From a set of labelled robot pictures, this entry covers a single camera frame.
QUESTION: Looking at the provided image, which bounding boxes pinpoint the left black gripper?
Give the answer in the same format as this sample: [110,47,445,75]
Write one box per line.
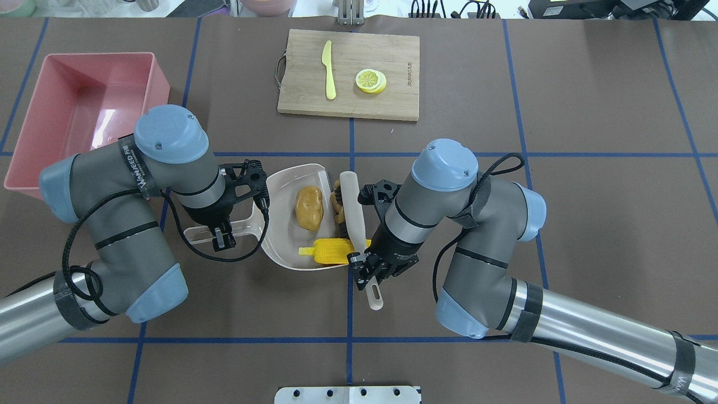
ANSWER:
[183,159,270,251]

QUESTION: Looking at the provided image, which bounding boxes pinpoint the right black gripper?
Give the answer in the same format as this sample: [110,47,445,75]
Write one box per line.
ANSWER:
[347,180,420,291]

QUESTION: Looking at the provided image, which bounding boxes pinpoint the yellow toy corn cob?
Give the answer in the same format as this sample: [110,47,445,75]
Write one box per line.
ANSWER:
[298,238,357,265]

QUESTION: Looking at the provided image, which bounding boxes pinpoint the tan toy ginger root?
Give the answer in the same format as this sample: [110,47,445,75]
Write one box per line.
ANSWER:
[330,180,346,225]

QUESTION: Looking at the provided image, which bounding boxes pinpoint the brown toy potato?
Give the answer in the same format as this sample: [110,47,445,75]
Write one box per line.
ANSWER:
[294,186,324,232]

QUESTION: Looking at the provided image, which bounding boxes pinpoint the beige hand brush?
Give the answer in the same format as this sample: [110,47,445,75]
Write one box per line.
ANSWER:
[339,171,384,310]

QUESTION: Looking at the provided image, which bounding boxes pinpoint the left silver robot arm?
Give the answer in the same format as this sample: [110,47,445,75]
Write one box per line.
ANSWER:
[1,104,270,365]

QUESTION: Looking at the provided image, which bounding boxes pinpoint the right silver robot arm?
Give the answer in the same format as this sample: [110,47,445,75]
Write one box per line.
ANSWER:
[347,154,716,403]

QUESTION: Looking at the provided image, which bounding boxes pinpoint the pink plastic bin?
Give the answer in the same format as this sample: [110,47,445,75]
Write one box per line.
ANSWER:
[3,53,171,199]

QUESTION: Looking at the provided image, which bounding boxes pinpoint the wooden cutting board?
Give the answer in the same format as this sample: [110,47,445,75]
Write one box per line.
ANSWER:
[277,29,421,122]

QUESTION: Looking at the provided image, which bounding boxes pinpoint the yellow plastic knife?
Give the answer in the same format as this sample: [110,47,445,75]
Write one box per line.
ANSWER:
[321,39,337,100]

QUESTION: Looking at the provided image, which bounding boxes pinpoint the yellow lemon slices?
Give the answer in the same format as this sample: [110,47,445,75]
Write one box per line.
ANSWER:
[355,68,388,94]

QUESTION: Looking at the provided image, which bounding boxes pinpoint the pink bowl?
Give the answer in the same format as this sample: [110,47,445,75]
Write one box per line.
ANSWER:
[239,0,297,16]

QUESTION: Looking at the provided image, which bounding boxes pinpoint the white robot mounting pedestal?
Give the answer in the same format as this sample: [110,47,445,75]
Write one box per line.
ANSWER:
[274,385,423,403]

